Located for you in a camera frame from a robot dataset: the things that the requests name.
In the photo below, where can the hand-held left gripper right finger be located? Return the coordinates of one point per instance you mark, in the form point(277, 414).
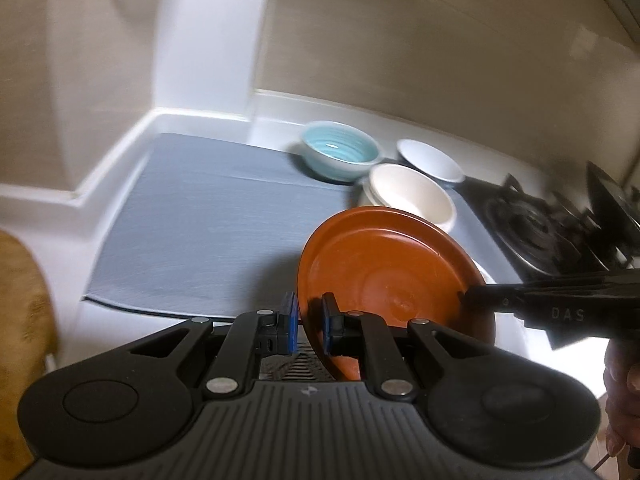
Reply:
point(330, 327)

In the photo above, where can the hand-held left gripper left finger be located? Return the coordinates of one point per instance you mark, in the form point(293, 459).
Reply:
point(288, 322)

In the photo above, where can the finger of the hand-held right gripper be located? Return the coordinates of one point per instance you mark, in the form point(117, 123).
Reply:
point(490, 299)

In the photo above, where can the white floral rim plate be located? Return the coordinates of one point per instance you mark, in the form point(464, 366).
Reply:
point(484, 272)

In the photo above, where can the brown plate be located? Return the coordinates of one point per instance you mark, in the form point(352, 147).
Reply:
point(380, 260)

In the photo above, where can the cream bowl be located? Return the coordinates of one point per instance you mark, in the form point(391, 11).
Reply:
point(410, 197)

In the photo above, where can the white bowl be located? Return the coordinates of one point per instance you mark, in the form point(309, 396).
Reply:
point(430, 162)

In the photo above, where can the person's right hand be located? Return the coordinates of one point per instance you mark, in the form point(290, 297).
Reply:
point(625, 400)

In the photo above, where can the stove burner with pan support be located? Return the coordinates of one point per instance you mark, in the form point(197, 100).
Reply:
point(540, 225)

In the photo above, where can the black gas stove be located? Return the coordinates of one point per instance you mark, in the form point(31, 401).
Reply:
point(505, 210)

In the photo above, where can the grey mat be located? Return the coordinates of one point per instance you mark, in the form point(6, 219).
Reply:
point(200, 220)

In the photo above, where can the blue ribbed bowl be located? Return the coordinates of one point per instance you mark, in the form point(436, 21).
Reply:
point(340, 152)

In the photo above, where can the wooden cutting board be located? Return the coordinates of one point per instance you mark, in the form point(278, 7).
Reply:
point(22, 320)

